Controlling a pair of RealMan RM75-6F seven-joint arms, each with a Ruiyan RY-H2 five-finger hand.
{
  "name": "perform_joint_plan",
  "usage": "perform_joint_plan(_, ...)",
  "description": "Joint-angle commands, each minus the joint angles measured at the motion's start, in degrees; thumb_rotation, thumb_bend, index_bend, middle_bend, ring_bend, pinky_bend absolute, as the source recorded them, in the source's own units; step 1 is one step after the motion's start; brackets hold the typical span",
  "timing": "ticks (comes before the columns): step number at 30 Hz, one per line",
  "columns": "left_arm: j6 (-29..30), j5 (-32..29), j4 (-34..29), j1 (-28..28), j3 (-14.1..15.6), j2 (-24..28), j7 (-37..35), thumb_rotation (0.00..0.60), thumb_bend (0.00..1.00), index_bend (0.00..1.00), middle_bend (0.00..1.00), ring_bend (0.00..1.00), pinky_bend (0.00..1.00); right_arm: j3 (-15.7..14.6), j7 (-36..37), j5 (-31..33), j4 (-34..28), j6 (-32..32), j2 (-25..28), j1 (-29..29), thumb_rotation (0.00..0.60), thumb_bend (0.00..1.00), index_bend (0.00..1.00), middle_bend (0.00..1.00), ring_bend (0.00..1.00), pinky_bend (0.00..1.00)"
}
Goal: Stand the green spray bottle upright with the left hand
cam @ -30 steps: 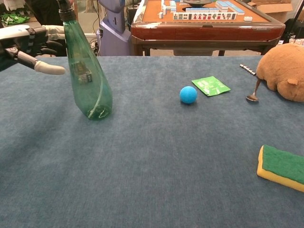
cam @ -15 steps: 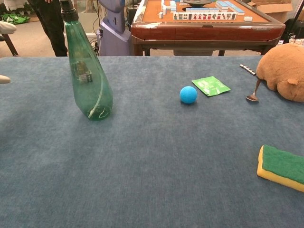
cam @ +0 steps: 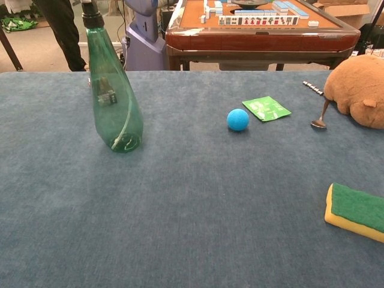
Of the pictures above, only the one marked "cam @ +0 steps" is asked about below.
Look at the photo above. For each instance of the green transparent spray bottle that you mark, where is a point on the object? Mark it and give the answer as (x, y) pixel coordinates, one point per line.
(117, 120)

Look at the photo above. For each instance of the black round dish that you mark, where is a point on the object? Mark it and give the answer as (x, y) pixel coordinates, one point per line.
(249, 3)

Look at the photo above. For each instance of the brown mahjong table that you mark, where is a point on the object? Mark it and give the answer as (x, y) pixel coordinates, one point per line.
(258, 42)

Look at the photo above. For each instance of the single white mahjong tile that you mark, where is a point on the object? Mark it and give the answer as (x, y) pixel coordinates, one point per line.
(313, 24)

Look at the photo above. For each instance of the silver striped stick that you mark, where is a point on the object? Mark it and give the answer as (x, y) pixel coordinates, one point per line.
(313, 87)

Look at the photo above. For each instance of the green plastic bag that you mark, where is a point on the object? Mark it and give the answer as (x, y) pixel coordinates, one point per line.
(18, 24)

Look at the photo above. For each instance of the black slanted leg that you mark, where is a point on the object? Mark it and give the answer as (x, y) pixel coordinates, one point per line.
(10, 49)

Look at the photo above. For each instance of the green sachet packet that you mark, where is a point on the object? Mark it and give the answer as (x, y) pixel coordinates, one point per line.
(265, 108)

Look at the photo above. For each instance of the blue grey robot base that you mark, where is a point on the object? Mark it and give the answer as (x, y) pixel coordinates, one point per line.
(144, 45)

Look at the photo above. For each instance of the cardboard box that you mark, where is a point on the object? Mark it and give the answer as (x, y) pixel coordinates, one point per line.
(345, 12)

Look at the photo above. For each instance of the blue ball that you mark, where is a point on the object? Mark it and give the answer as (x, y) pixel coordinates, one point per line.
(238, 120)

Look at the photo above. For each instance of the brown plush toy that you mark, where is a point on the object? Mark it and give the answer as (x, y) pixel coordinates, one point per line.
(357, 87)

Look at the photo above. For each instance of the green yellow sponge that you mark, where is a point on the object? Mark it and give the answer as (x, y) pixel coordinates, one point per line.
(357, 207)

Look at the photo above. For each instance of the person in black trousers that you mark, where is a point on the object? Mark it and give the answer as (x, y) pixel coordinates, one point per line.
(64, 33)

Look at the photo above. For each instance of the metal spoon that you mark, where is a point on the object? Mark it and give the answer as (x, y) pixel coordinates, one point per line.
(318, 124)

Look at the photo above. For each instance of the blue table cloth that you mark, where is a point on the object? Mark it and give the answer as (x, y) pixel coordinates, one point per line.
(192, 195)

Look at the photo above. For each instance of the blue backed mahjong tile wall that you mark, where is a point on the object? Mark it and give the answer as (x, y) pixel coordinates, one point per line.
(211, 10)
(289, 9)
(255, 12)

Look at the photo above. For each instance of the row of face-up mahjong tiles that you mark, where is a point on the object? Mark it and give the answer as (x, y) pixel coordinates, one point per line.
(258, 20)

